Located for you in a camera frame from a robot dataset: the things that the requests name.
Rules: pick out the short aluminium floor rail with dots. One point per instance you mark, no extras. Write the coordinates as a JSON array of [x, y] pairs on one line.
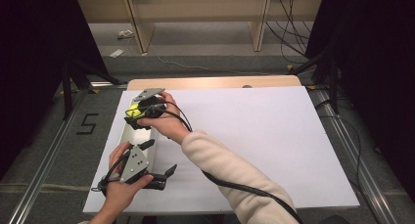
[[107, 84]]

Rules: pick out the long aluminium floor rail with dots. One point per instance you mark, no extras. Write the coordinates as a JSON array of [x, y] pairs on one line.
[[40, 171], [377, 198]]

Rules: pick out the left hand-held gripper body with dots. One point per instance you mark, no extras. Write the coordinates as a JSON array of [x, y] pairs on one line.
[[135, 163]]

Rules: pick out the white paper scrap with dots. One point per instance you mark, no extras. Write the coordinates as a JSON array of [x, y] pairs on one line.
[[116, 53]]

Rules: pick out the black tripod stand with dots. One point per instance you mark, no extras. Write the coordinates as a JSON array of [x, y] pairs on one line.
[[67, 93], [333, 87]]

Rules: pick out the white plastic tray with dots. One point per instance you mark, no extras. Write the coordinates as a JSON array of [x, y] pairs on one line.
[[142, 135]]

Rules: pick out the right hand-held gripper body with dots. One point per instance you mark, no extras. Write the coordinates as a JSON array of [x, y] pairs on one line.
[[151, 105]]

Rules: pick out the person's right hand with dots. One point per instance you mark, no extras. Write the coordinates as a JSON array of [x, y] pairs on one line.
[[169, 123]]

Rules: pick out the person's left hand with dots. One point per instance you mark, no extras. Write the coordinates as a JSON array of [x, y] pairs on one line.
[[119, 194]]

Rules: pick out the white foam board mat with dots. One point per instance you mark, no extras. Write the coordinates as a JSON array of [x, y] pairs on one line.
[[261, 136]]

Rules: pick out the light wooden desk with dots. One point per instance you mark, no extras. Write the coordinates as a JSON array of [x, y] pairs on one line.
[[143, 31]]

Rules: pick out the dark curtain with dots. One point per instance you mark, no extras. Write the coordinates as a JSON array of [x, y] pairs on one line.
[[32, 54], [375, 54]]

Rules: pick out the small white box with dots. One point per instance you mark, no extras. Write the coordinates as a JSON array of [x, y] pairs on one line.
[[125, 33]]

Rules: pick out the yellow tennis ball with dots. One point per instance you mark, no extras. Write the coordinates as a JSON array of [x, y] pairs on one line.
[[134, 112]]

